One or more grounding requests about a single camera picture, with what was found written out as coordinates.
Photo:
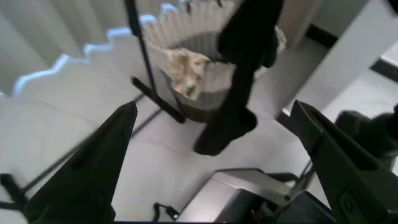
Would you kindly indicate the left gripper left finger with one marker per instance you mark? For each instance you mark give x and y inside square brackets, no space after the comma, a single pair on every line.
[74,193]

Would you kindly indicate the white laundry basket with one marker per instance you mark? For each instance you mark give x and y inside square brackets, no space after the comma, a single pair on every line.
[186,28]

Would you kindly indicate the white curtain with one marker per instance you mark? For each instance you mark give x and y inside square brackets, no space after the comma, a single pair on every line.
[46,31]

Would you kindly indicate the cream printed garment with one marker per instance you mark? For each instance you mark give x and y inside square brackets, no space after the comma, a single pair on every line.
[186,71]

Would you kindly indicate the black garment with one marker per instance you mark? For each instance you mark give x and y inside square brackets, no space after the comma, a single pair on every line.
[245,46]

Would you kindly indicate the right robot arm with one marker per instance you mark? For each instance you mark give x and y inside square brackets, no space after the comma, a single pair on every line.
[373,133]

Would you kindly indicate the black clothes rack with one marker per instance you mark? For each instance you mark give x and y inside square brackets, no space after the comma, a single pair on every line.
[136,26]

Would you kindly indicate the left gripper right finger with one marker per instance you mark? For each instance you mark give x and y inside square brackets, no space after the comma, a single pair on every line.
[373,193]

